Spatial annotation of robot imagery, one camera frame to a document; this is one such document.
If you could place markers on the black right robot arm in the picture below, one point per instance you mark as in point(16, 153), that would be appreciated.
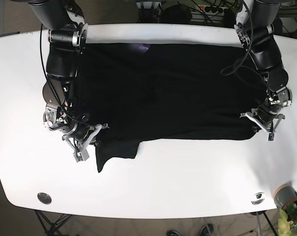
point(67, 32)

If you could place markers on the green potted plant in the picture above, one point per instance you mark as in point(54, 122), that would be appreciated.
point(287, 223)

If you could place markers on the left silver table grommet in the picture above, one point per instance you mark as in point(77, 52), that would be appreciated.
point(44, 198)

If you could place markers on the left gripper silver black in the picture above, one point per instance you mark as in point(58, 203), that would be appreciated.
point(266, 117)

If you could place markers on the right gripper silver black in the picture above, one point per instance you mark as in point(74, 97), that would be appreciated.
point(79, 137)

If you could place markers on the right silver table grommet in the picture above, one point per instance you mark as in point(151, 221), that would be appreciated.
point(258, 198)

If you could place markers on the black T-shirt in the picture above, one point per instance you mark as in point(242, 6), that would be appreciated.
point(164, 91)

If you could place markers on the silver table grommet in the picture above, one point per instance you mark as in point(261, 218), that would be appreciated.
point(258, 198)
point(44, 198)

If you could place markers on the grey plant pot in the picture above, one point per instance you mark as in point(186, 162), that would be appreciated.
point(284, 195)

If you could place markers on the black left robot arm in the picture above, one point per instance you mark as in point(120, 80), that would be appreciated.
point(255, 31)

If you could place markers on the black folding table legs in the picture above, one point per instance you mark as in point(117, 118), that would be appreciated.
point(52, 228)

